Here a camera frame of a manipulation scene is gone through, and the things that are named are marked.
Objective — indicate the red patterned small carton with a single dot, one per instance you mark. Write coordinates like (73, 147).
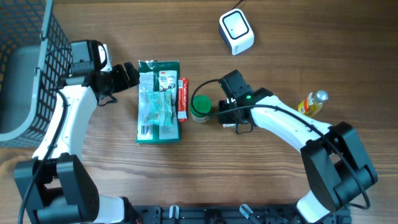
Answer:
(228, 125)

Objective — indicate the teal wipes packet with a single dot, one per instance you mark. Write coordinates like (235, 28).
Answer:
(161, 112)

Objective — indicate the green lidded jar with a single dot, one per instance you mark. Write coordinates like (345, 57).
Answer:
(200, 108)

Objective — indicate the dark grey mesh basket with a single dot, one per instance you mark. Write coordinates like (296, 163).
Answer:
(35, 51)

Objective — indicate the white barcode scanner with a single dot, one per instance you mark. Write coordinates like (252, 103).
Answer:
(236, 31)

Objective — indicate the green sponge package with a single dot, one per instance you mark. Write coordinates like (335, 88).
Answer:
(157, 76)

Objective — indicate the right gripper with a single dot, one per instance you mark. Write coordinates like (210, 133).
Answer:
(224, 118)

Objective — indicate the yellow dish soap bottle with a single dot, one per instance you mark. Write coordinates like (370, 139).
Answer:
(313, 103)

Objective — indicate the red stick packet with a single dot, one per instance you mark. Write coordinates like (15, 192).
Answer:
(182, 100)

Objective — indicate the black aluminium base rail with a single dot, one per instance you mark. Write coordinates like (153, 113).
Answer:
(278, 214)

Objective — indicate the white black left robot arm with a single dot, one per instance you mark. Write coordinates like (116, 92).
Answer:
(54, 185)

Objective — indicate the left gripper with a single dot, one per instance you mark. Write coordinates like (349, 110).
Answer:
(122, 81)

